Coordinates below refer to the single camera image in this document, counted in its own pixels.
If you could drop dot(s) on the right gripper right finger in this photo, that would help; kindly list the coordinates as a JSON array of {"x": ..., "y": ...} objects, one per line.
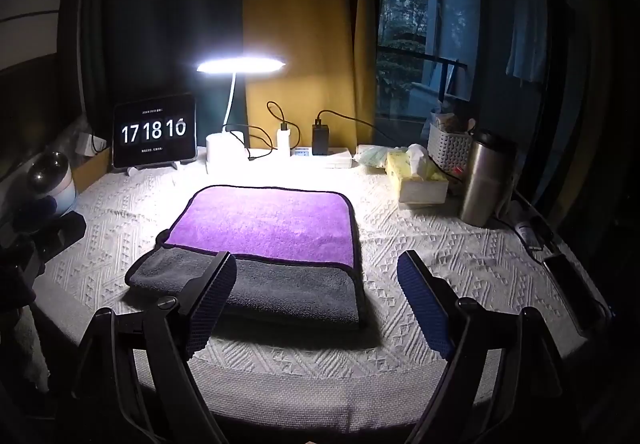
[{"x": 503, "y": 376}]

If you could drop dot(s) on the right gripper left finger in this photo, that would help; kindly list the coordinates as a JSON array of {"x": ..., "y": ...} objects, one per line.
[{"x": 135, "y": 383}]

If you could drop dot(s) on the purple and grey towel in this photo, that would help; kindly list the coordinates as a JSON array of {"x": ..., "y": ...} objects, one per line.
[{"x": 297, "y": 253}]

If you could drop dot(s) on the white textured tablecloth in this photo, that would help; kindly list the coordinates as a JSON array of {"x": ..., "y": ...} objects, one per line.
[{"x": 303, "y": 347}]

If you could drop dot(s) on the stainless steel tumbler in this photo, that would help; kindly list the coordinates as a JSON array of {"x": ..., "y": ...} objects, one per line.
[{"x": 483, "y": 180}]

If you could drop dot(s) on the white tablet stand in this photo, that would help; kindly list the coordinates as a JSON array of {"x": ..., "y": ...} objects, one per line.
[{"x": 133, "y": 170}]

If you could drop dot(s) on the cardboard box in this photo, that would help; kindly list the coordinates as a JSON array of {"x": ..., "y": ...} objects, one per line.
[{"x": 92, "y": 170}]

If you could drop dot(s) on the yellow tissue box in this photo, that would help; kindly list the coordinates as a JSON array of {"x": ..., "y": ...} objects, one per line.
[{"x": 415, "y": 179}]

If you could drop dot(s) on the white lattice basket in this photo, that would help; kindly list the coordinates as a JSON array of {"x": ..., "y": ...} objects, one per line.
[{"x": 449, "y": 150}]

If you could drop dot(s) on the white desk lamp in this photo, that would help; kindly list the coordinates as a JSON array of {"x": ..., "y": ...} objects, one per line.
[{"x": 228, "y": 146}]

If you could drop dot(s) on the tablet showing clock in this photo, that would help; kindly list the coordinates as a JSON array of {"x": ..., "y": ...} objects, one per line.
[{"x": 152, "y": 132}]

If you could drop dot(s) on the pale green plastic packet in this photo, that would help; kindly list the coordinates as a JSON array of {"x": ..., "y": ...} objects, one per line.
[{"x": 375, "y": 156}]

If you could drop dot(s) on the white charger block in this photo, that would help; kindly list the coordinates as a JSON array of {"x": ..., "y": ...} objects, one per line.
[{"x": 283, "y": 137}]

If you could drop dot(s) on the black charger block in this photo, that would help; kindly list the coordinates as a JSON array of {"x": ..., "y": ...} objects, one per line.
[{"x": 320, "y": 139}]

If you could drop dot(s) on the hanging white garment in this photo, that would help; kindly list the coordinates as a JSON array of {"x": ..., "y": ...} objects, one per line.
[{"x": 529, "y": 40}]

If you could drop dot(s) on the dark green curtain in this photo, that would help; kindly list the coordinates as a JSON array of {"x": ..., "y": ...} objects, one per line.
[{"x": 129, "y": 50}]

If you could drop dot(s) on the yellow curtain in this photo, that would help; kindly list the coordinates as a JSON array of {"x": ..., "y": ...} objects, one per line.
[{"x": 329, "y": 50}]

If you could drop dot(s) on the white wall adapter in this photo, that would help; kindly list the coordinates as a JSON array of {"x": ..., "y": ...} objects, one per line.
[{"x": 89, "y": 145}]

